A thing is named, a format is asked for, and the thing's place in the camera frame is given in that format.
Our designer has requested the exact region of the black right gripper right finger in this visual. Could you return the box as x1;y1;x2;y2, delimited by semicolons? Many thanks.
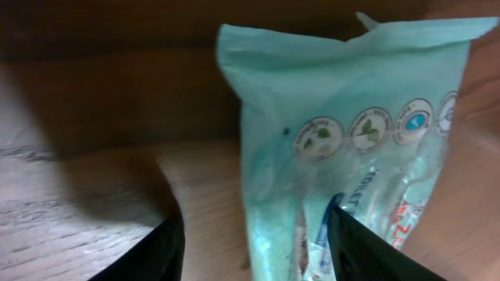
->
327;207;445;281

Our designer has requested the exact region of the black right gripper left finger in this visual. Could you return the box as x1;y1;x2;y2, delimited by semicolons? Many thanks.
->
89;215;185;281

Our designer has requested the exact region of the teal snack wrapper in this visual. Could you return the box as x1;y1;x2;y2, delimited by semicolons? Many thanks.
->
216;13;499;280

